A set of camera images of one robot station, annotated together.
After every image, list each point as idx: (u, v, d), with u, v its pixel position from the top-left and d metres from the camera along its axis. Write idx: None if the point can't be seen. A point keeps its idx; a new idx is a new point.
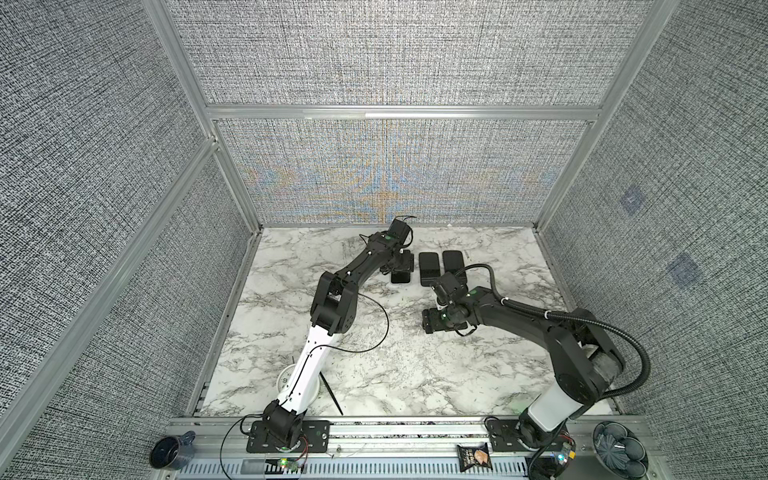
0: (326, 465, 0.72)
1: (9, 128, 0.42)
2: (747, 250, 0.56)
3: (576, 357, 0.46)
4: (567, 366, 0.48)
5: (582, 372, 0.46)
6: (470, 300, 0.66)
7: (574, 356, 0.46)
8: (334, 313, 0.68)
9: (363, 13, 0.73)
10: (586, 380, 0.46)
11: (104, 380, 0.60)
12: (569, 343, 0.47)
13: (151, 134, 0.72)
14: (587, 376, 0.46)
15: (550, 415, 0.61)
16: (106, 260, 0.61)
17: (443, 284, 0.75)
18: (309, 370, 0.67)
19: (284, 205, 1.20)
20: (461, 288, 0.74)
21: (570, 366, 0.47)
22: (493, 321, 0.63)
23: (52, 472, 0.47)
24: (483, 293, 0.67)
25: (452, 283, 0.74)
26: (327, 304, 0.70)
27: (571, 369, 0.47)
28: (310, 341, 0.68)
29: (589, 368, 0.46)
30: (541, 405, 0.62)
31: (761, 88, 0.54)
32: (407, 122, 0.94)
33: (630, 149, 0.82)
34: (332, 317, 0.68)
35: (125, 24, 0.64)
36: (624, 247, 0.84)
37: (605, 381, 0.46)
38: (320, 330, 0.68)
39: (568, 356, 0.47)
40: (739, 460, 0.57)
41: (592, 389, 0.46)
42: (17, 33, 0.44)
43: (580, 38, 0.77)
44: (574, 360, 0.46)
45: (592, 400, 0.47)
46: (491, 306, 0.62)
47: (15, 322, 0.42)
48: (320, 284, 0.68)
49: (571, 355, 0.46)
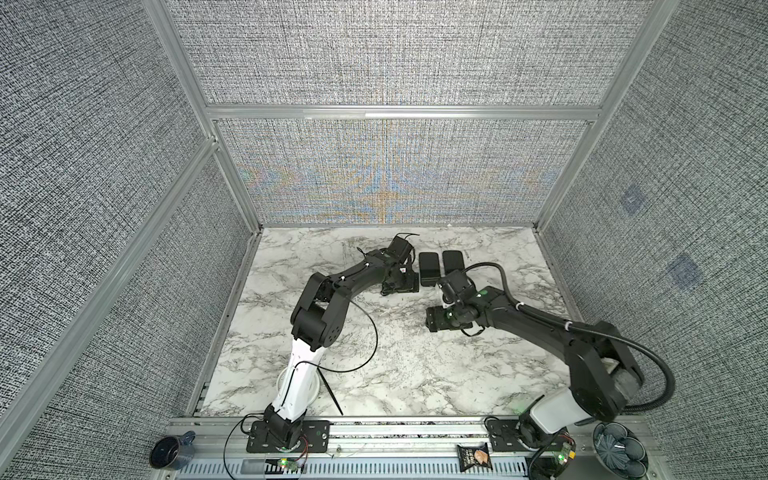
0: (326, 465, 0.72)
1: (9, 128, 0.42)
2: (746, 250, 0.56)
3: (601, 376, 0.44)
4: (588, 384, 0.46)
5: (606, 394, 0.44)
6: (483, 302, 0.63)
7: (599, 376, 0.44)
8: (316, 325, 0.58)
9: (363, 13, 0.73)
10: (608, 400, 0.44)
11: (104, 380, 0.60)
12: (594, 361, 0.44)
13: (151, 134, 0.72)
14: (609, 396, 0.44)
15: (555, 418, 0.60)
16: (106, 260, 0.61)
17: (452, 283, 0.72)
18: (295, 384, 0.62)
19: (284, 205, 1.20)
20: (469, 288, 0.71)
21: (593, 384, 0.45)
22: (503, 324, 0.61)
23: (51, 472, 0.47)
24: (494, 295, 0.64)
25: (460, 282, 0.71)
26: (311, 312, 0.60)
27: (592, 388, 0.45)
28: (295, 354, 0.61)
29: (613, 388, 0.45)
30: (544, 409, 0.62)
31: (761, 88, 0.54)
32: (407, 122, 0.94)
33: (630, 149, 0.82)
34: (315, 327, 0.58)
35: (125, 24, 0.64)
36: (623, 247, 0.85)
37: (625, 400, 0.45)
38: (301, 340, 0.60)
39: (592, 375, 0.44)
40: (739, 460, 0.57)
41: (612, 409, 0.44)
42: (17, 33, 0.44)
43: (580, 38, 0.77)
44: (598, 379, 0.44)
45: (609, 417, 0.45)
46: (507, 311, 0.58)
47: (15, 322, 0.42)
48: (309, 287, 0.60)
49: (595, 374, 0.44)
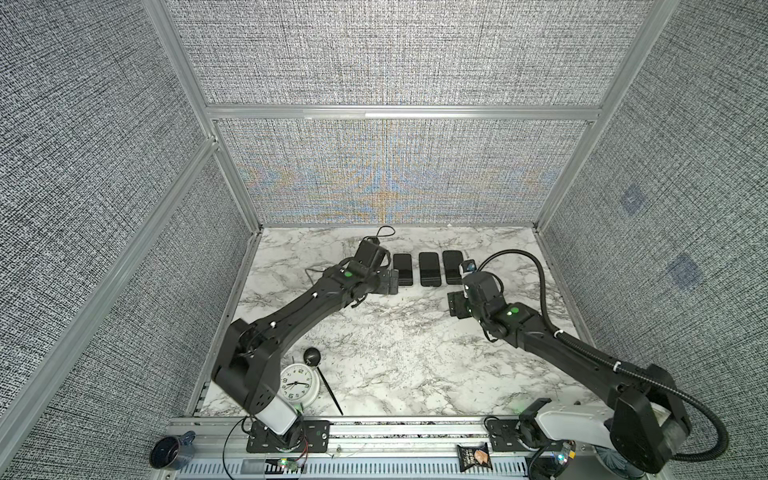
0: (327, 465, 0.72)
1: (9, 128, 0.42)
2: (746, 250, 0.56)
3: (652, 429, 0.40)
4: (635, 433, 0.42)
5: (656, 448, 0.40)
6: (513, 323, 0.58)
7: (650, 429, 0.40)
8: (243, 384, 0.44)
9: (363, 13, 0.73)
10: (658, 454, 0.40)
11: (104, 380, 0.60)
12: (646, 412, 0.40)
13: (150, 134, 0.72)
14: (660, 451, 0.41)
15: (562, 426, 0.59)
16: (106, 260, 0.61)
17: (482, 290, 0.65)
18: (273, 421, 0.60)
19: (284, 205, 1.20)
20: (498, 300, 0.65)
21: (642, 436, 0.41)
22: (533, 346, 0.57)
23: (51, 472, 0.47)
24: (527, 316, 0.58)
25: (491, 291, 0.64)
26: (235, 368, 0.47)
27: (640, 438, 0.42)
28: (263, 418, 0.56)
29: (664, 442, 0.41)
30: (557, 417, 0.60)
31: (761, 88, 0.54)
32: (407, 122, 0.94)
33: (630, 149, 0.82)
34: (243, 386, 0.45)
35: (125, 24, 0.64)
36: (623, 247, 0.85)
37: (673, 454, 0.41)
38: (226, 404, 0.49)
39: (642, 426, 0.41)
40: (739, 460, 0.57)
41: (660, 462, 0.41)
42: (17, 33, 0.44)
43: (580, 38, 0.77)
44: (648, 433, 0.40)
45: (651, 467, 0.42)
46: (542, 337, 0.54)
47: (15, 322, 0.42)
48: (228, 340, 0.46)
49: (646, 426, 0.40)
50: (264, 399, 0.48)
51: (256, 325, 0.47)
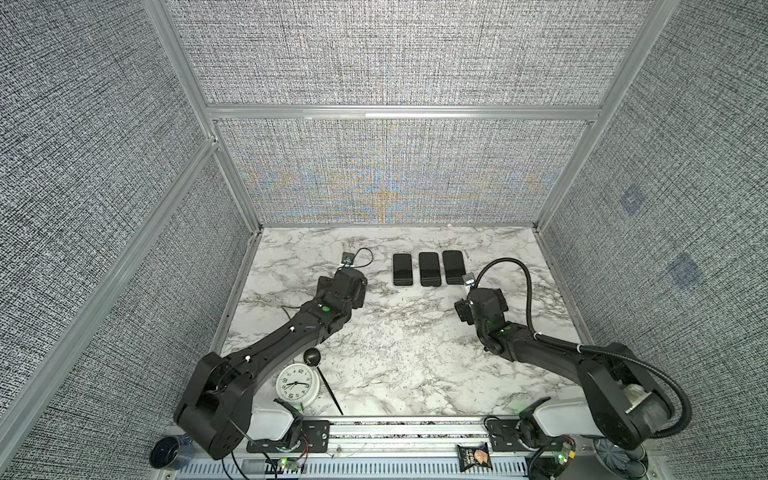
0: (326, 465, 0.72)
1: (9, 128, 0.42)
2: (746, 250, 0.56)
3: (609, 392, 0.44)
4: (601, 401, 0.45)
5: (619, 411, 0.43)
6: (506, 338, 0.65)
7: (608, 392, 0.44)
8: (207, 424, 0.42)
9: (363, 13, 0.73)
10: (624, 420, 0.43)
11: (104, 380, 0.60)
12: (602, 377, 0.45)
13: (150, 134, 0.72)
14: (624, 415, 0.43)
15: (561, 422, 0.59)
16: (106, 260, 0.61)
17: (486, 309, 0.70)
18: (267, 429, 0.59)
19: (284, 205, 1.20)
20: (498, 317, 0.71)
21: (605, 401, 0.45)
22: (522, 356, 0.63)
23: (51, 472, 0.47)
24: (517, 330, 0.66)
25: (494, 309, 0.70)
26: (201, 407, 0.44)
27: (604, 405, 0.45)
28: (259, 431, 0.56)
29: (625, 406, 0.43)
30: (555, 413, 0.60)
31: (761, 88, 0.54)
32: (407, 122, 0.94)
33: (630, 149, 0.82)
34: (207, 426, 0.42)
35: (125, 24, 0.64)
36: (623, 247, 0.85)
37: (649, 427, 0.42)
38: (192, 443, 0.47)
39: (600, 391, 0.45)
40: (739, 460, 0.57)
41: (631, 430, 0.42)
42: (17, 33, 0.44)
43: (580, 38, 0.77)
44: (607, 396, 0.44)
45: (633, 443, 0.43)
46: (526, 342, 0.60)
47: (15, 322, 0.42)
48: (199, 375, 0.43)
49: (604, 390, 0.44)
50: (231, 438, 0.44)
51: (229, 359, 0.45)
